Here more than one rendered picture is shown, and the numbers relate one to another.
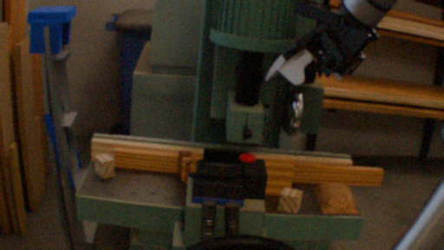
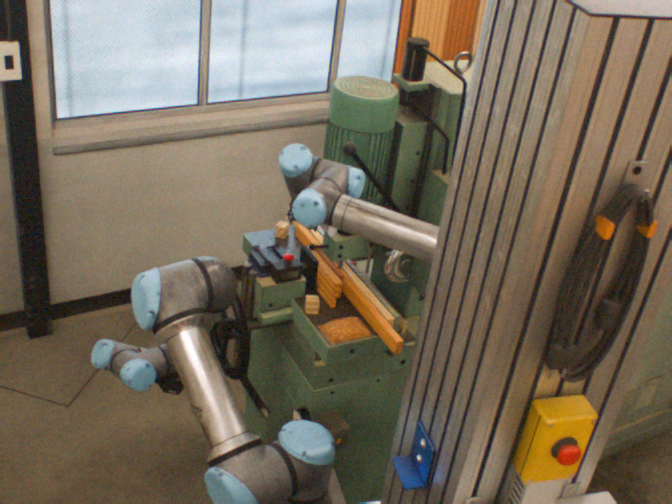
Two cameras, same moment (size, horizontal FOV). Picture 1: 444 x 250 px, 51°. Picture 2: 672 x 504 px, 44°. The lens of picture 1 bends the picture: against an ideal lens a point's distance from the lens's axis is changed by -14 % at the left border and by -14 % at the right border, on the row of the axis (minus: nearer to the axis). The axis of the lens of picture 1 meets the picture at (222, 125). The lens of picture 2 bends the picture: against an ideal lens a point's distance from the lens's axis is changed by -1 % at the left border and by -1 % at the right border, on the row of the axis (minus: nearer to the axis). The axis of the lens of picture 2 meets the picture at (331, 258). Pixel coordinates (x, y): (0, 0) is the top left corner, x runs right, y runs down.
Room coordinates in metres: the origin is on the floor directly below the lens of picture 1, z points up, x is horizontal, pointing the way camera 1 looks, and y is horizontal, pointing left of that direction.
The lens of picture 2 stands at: (0.08, -1.81, 2.25)
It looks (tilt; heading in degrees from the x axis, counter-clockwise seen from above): 32 degrees down; 61
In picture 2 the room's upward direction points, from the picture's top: 8 degrees clockwise
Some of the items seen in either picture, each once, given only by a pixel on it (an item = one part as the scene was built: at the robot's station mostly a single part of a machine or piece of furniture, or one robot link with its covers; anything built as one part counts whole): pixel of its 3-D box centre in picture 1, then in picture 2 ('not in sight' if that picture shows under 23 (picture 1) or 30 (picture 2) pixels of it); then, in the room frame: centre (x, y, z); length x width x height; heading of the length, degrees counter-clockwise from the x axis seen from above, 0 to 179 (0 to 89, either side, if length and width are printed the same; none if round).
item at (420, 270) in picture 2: (303, 105); (426, 266); (1.26, -0.19, 1.02); 0.09 x 0.07 x 0.12; 93
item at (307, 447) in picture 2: not in sight; (302, 458); (0.66, -0.73, 0.98); 0.13 x 0.12 x 0.14; 13
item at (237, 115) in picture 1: (244, 119); (349, 244); (1.09, -0.05, 1.03); 0.14 x 0.07 x 0.09; 3
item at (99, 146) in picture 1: (222, 161); (339, 267); (1.09, -0.01, 0.93); 0.60 x 0.02 x 0.05; 93
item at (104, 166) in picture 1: (104, 166); (282, 229); (1.00, 0.24, 0.92); 0.04 x 0.03 x 0.04; 45
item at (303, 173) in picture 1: (254, 169); (344, 283); (1.07, -0.08, 0.92); 0.62 x 0.02 x 0.04; 93
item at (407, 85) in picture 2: not in sight; (414, 72); (1.21, -0.04, 1.54); 0.08 x 0.08 x 0.17; 3
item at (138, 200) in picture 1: (220, 210); (298, 290); (0.96, -0.01, 0.87); 0.61 x 0.30 x 0.06; 93
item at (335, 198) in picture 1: (336, 194); (345, 326); (0.99, -0.26, 0.91); 0.12 x 0.09 x 0.03; 3
